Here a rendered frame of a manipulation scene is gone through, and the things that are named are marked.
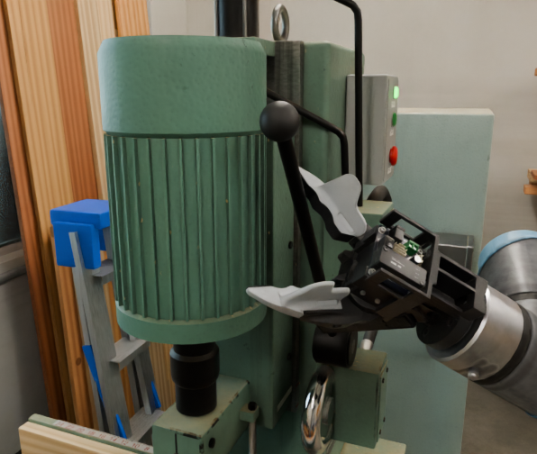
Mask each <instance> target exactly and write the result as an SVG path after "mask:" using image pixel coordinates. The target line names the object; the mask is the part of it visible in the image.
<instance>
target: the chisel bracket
mask: <svg viewBox="0 0 537 454"><path fill-rule="evenodd" d="M216 392H217V406H216V407H215V409H214V410H213V411H211V412H210V413H208V414H205V415H201V416H187V415H184V414H182V413H180V412H179V411H178V410H177V408H176V402H175V403H173V405H171V406H170V407H169V408H168V410H166V411H165V412H164V413H163V414H162V415H161V416H160V417H159V418H158V419H157V420H156V421H155V422H154V423H153V424H152V440H153V454H174V453H178V454H228V453H229V452H230V450H231V449H232V447H233V446H234V444H235V443H236V442H237V440H238V439H239V438H240V437H241V435H242V434H243V433H244V431H245V430H246V429H247V427H248V426H249V422H245V421H242V420H240V409H241V408H242V407H243V406H244V405H245V404H248V403H249V402H250V382H249V381H248V380H245V379H241V378H237V377H229V376H225V375H220V374H219V377H218V378H217V379H216Z"/></svg>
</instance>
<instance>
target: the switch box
mask: <svg viewBox="0 0 537 454"><path fill-rule="evenodd" d="M398 84H399V80H398V77H396V76H391V75H387V74H376V75H362V150H363V185H373V186H381V185H383V184H384V183H385V182H386V181H387V180H389V179H390V178H391V177H392V176H393V174H394V166H392V165H391V163H389V152H390V149H392V147H393V146H396V126H394V127H393V128H392V127H391V115H392V112H395V113H396V115H397V99H398V97H397V98H396V99H393V88H394V86H397V87H398ZM393 101H395V107H391V106H392V102H393ZM393 129H394V130H393ZM390 130H393V135H391V136H390ZM345 134H346V135H347V140H348V146H349V174H352V175H353V176H355V75H348V76H347V87H346V114H345ZM390 167H391V172H390V173H389V174H388V173H387V172H388V168H390Z"/></svg>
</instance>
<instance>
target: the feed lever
mask: <svg viewBox="0 0 537 454"><path fill-rule="evenodd" d="M299 124H300V118H299V114H298V112H297V110H296V109H295V107H294V106H293V105H291V104H290V103H288V102H285V101H275V102H272V103H270V104H268V105H267V106H266V107H265V108H264V109H263V111H262V112H261V115H260V117H259V126H260V128H261V131H262V132H263V134H264V135H265V136H266V137H267V138H268V139H270V140H271V141H276V142H277V144H278V150H279V153H280V157H281V160H282V164H283V167H284V170H285V174H286V178H287V183H288V187H289V191H290V195H291V197H292V201H293V205H294V208H295V211H296V218H297V221H298V224H299V228H300V232H301V235H302V239H303V242H304V245H305V252H306V255H307V258H308V262H309V266H310V269H311V272H312V276H313V280H314V283H318V282H323V281H325V276H324V273H323V266H322V261H321V258H320V254H319V250H318V247H317V242H316V238H315V235H314V228H313V224H312V220H311V216H310V213H309V208H308V204H307V201H306V197H305V190H304V186H303V182H302V178H301V175H300V170H299V166H298V163H297V159H296V152H295V148H294V144H293V141H292V138H293V137H294V136H295V135H296V133H297V131H298V128H299ZM357 344H358V332H357V331H352V332H337V333H322V332H321V331H320V329H319V328H318V327H317V326H316V328H315V331H314V338H313V346H312V353H313V358H314V361H315V362H317V363H322V364H326V365H331V366H336V367H341V368H349V367H351V366H352V364H353V362H354V359H355V355H356V350H357Z"/></svg>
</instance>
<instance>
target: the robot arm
mask: <svg viewBox="0 0 537 454"><path fill-rule="evenodd" d="M299 170H300V175H301V178H302V182H303V186H304V190H305V197H306V198H307V199H308V200H309V202H310V204H311V206H312V208H313V209H314V210H315V211H316V212H318V213H319V214H320V215H321V216H322V218H323V220H324V224H325V228H326V231H328V233H329V234H330V236H331V237H332V239H334V240H336V241H343V242H348V243H349V244H350V245H351V246H352V248H353V250H352V251H350V250H344V251H343V252H342V253H340V254H339V255H338V259H339V261H340V262H341V266H340V270H339V273H338V276H336V277H335V278H333V279H332V280H331V281H323V282H318V283H314V284H311V285H309V286H305V287H303V288H299V287H296V286H286V287H284V288H279V287H274V286H248V287H247V288H246V293H247V294H248V295H249V296H251V297H252V298H254V299H256V300H257V301H259V302H261V303H262V304H264V305H266V306H268V307H270V308H272V309H274V310H277V311H279V312H281V313H284V314H287V315H290V316H293V317H295V318H298V319H299V320H300V321H304V322H309V323H312V324H315V325H316V326H317V327H318V328H319V329H320V331H321V332H322V333H337V332H352V331H379V330H394V329H407V328H414V327H415V326H416V333H417V336H418V338H419V340H420V341H421V342H422V343H424V344H425V347H426V350H427V352H428V353H429V355H430V357H431V358H433V359H435V360H437V361H438V362H440V363H442V364H443V365H444V366H446V367H448V368H450V369H452V370H454V371H456V372H457V373H459V374H461V375H463V376H464V377H466V378H467V379H469V380H471V381H473V382H474V383H476V384H478V385H480V386H482V387H484V388H485V389H487V390H488V391H490V392H492V393H494V394H495V395H498V396H500V397H502V398H503V399H505V400H506V401H508V402H509V403H511V404H514V405H516V406H517V407H519V408H521V409H523V410H525V412H526V413H527V414H528V415H530V416H531V417H533V418H537V232H534V231H528V230H518V231H512V232H506V233H504V234H501V235H499V236H497V237H495V238H494V239H493V240H491V241H490V242H489V243H488V244H487V245H486V246H485V247H484V249H483V250H482V251H481V253H480V255H479V258H478V274H477V275H476V274H475V273H473V272H472V271H470V270H468V269H467V268H464V267H463V266H461V265H460V264H459V263H457V262H456V261H454V260H452V259H450V258H448V257H447V256H445V255H443V254H442V253H440V252H439V251H438V245H439V238H440V236H438V235H437V234H435V233H434V232H431V231H430V230H428V229H426V228H425V227H423V226H422V225H421V224H419V223H418V222H416V221H414V220H412V219H411V218H409V217H407V216H406V215H404V214H403V213H400V212H399V211H397V209H394V210H392V211H391V212H390V213H388V214H387V215H386V216H384V217H383V218H382V219H380V220H379V222H380V223H382V224H383V225H385V226H386V227H387V228H386V227H384V226H383V225H381V224H380V225H376V226H375V227H373V228H372V229H371V227H370V226H369V225H367V224H366V221H365V219H364V217H363V216H362V214H361V213H360V211H359V209H358V206H357V202H358V200H359V197H360V191H361V184H360V182H359V180H358V179H357V178H356V177H355V176H353V175H352V174H345V175H343V176H341V177H337V178H335V179H334V180H331V181H329V182H327V183H324V182H322V181H321V180H320V179H319V178H317V177H316V176H314V175H313V174H311V173H310V172H308V171H306V170H304V169H302V168H300V167H299ZM401 219H403V220H404V221H406V222H408V223H410V224H411V225H413V226H414V227H415V228H417V229H418V230H420V231H422V233H420V234H419V235H417V236H416V237H414V238H413V237H411V236H410V235H408V234H406V233H405V229H404V228H403V227H401V226H399V225H396V226H394V224H395V223H396V222H398V221H399V220H401ZM388 228H389V229H390V230H389V229H388ZM404 238H405V239H404ZM406 239H408V241H407V240H406ZM430 245H432V246H431V247H430V248H429V249H428V250H427V252H426V250H424V249H425V248H427V247H429V246H430Z"/></svg>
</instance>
